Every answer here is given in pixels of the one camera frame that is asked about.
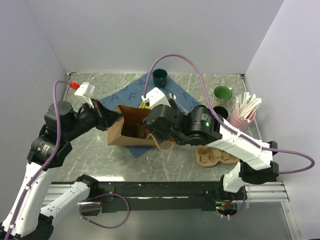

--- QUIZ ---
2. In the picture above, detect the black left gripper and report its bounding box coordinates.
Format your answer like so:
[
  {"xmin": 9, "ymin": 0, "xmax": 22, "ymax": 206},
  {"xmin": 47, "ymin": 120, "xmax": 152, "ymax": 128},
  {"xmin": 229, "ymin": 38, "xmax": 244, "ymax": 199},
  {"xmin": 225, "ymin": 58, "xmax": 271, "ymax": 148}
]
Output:
[{"xmin": 63, "ymin": 97, "xmax": 123, "ymax": 141}]

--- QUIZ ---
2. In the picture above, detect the brown paper bag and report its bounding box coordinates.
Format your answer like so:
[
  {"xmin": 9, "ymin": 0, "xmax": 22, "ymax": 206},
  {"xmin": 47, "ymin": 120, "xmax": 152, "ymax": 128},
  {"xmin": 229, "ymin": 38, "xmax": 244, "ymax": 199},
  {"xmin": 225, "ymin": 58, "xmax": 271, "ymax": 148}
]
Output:
[{"xmin": 106, "ymin": 104, "xmax": 177, "ymax": 153}]

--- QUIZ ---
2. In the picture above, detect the brown pulp cup carrier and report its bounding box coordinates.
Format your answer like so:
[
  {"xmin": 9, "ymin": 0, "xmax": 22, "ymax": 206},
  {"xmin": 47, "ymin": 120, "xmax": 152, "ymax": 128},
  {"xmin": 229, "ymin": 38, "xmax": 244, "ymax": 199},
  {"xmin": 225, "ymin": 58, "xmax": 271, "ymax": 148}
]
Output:
[{"xmin": 195, "ymin": 146, "xmax": 240, "ymax": 168}]

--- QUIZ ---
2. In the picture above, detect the black takeout cup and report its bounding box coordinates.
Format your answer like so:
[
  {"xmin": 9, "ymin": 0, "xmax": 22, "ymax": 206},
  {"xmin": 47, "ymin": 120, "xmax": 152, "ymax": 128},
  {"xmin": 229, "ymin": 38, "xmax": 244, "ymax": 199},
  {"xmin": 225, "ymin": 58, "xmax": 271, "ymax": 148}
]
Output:
[{"xmin": 213, "ymin": 106, "xmax": 229, "ymax": 120}]

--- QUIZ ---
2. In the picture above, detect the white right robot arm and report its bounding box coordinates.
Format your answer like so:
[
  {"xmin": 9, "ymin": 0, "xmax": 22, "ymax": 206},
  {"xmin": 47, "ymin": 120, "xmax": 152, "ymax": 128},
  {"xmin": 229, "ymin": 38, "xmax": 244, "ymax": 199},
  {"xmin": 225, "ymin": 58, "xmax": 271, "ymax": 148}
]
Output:
[{"xmin": 143, "ymin": 104, "xmax": 279, "ymax": 200}]

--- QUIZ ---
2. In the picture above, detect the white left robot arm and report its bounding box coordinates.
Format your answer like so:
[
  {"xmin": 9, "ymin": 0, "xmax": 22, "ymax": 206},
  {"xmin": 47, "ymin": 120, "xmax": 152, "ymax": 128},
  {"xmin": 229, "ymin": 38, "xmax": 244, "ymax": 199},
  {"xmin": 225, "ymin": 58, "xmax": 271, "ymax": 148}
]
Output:
[{"xmin": 0, "ymin": 99, "xmax": 122, "ymax": 240}]

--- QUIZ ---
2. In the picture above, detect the green polka dot plate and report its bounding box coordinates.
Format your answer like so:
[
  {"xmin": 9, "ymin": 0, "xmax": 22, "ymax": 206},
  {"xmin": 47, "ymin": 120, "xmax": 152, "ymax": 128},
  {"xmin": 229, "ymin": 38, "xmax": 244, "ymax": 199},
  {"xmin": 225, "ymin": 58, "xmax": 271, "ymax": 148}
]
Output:
[{"xmin": 139, "ymin": 102, "xmax": 151, "ymax": 109}]

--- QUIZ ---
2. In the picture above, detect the silver spoon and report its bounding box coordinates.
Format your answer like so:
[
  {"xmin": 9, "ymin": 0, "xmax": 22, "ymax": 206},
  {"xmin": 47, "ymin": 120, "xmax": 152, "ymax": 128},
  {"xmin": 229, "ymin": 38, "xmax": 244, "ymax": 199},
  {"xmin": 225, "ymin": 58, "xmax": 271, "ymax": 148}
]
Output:
[{"xmin": 169, "ymin": 93, "xmax": 177, "ymax": 100}]

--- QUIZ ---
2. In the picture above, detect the blue letter placemat cloth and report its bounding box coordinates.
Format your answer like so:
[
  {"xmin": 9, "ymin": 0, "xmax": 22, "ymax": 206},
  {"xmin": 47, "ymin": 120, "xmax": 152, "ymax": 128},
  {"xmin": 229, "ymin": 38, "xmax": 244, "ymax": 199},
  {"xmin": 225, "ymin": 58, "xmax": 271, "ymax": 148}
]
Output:
[{"xmin": 99, "ymin": 69, "xmax": 203, "ymax": 159}]

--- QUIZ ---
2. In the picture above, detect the dark green mug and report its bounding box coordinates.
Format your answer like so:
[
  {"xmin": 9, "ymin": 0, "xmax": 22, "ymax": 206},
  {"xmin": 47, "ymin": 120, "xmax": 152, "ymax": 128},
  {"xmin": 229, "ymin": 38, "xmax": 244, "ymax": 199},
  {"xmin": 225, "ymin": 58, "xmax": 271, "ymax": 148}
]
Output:
[{"xmin": 152, "ymin": 68, "xmax": 168, "ymax": 89}]

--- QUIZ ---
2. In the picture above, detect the floral mug green inside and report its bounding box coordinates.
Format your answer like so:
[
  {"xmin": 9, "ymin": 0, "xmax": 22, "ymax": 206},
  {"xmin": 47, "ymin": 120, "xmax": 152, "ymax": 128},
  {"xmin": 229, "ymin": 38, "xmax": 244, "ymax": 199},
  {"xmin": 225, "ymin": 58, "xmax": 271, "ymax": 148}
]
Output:
[{"xmin": 211, "ymin": 86, "xmax": 233, "ymax": 107}]

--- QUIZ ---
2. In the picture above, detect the pink straw holder cup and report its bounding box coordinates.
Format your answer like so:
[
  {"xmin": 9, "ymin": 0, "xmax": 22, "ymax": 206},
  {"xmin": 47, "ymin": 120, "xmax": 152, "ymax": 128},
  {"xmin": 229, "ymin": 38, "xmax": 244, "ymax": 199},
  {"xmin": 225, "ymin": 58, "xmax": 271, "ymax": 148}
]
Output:
[{"xmin": 228, "ymin": 109, "xmax": 256, "ymax": 132}]

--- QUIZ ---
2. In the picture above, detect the white wrapped straws bundle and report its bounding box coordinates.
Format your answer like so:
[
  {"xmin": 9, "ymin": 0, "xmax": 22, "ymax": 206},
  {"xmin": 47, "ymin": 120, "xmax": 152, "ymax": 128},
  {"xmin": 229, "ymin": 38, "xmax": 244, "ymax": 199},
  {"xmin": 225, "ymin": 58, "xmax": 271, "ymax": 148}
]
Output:
[{"xmin": 235, "ymin": 92, "xmax": 262, "ymax": 123}]

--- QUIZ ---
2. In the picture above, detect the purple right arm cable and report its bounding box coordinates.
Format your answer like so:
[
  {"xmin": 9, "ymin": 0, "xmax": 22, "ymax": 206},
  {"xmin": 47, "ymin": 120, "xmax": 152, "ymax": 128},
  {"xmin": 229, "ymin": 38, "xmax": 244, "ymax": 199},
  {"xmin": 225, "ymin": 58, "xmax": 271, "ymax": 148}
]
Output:
[{"xmin": 143, "ymin": 54, "xmax": 316, "ymax": 220}]

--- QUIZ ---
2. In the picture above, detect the black base frame rail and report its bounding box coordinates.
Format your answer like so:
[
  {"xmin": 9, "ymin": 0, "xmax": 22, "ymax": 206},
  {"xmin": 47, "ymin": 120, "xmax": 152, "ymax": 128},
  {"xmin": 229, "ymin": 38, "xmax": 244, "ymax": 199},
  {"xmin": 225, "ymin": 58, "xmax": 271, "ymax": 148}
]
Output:
[{"xmin": 49, "ymin": 174, "xmax": 251, "ymax": 213}]

